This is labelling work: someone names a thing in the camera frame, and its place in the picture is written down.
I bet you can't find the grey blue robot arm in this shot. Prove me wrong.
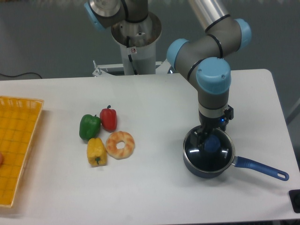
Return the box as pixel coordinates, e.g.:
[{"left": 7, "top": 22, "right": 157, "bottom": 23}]
[{"left": 84, "top": 0, "right": 252, "bottom": 147}]

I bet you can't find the black device at table edge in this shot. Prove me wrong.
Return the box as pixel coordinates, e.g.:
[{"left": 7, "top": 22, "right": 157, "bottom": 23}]
[{"left": 288, "top": 189, "right": 300, "bottom": 213}]

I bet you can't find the red toy bell pepper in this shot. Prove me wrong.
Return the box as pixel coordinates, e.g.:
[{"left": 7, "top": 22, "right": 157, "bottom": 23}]
[{"left": 100, "top": 105, "right": 117, "bottom": 132}]

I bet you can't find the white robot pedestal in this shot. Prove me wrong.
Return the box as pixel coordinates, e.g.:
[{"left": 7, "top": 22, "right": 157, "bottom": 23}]
[{"left": 111, "top": 12, "right": 162, "bottom": 75}]

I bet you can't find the yellow toy bell pepper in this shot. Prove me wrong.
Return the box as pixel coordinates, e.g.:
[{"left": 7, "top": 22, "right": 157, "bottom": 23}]
[{"left": 87, "top": 138, "right": 107, "bottom": 166}]

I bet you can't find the glass lid blue knob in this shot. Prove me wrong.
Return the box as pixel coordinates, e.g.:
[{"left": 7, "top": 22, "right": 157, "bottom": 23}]
[{"left": 183, "top": 128, "right": 235, "bottom": 178}]

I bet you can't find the green toy bell pepper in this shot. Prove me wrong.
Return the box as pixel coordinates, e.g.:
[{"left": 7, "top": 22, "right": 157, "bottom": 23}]
[{"left": 79, "top": 114, "right": 101, "bottom": 141}]

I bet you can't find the yellow plastic basket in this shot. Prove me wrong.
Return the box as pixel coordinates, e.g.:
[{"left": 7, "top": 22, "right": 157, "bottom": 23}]
[{"left": 0, "top": 96, "right": 44, "bottom": 208}]

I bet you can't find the blue saucepan with handle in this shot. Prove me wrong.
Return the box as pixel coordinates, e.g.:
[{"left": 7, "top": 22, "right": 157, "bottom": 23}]
[{"left": 182, "top": 138, "right": 290, "bottom": 181}]

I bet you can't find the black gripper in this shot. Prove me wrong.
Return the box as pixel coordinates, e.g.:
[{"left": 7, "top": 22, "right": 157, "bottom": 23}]
[{"left": 190, "top": 109, "right": 228, "bottom": 148}]

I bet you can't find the toy glazed donut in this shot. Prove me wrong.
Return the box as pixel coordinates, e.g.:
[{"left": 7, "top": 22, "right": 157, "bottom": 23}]
[{"left": 105, "top": 131, "right": 135, "bottom": 160}]

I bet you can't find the black cable on floor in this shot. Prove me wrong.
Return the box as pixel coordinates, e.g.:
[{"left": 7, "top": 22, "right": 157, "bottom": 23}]
[{"left": 0, "top": 72, "right": 43, "bottom": 79}]

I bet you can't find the black box on wrist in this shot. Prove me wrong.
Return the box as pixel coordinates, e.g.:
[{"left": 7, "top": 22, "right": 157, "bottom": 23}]
[{"left": 222, "top": 105, "right": 234, "bottom": 131}]

